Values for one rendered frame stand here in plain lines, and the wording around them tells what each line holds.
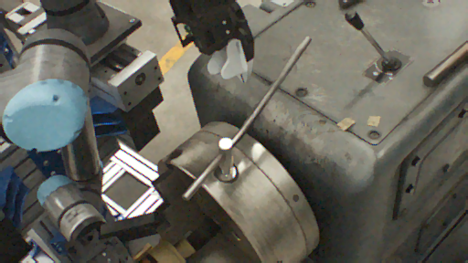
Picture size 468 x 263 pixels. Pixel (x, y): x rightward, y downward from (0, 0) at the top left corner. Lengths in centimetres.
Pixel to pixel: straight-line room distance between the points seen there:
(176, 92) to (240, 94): 189
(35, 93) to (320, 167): 45
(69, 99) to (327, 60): 47
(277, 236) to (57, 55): 46
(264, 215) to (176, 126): 185
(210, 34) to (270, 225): 32
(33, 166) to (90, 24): 38
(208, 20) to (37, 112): 29
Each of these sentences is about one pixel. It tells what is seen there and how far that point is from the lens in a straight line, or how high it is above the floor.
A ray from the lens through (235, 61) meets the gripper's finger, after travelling 80.
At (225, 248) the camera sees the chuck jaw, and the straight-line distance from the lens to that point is 91.
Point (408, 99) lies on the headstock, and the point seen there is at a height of 125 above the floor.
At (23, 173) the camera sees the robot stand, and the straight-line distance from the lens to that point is 134.
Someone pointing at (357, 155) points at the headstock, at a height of 125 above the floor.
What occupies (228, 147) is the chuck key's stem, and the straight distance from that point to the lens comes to 76.
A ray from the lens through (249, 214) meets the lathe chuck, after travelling 82.
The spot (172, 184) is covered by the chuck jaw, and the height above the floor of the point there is 119.
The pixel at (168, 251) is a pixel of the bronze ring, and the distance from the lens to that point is 91.
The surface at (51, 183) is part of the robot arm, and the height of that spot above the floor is 112.
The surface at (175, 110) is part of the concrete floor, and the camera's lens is 273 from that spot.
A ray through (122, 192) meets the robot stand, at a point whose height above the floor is 21.
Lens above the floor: 189
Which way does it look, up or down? 48 degrees down
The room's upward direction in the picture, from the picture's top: 12 degrees counter-clockwise
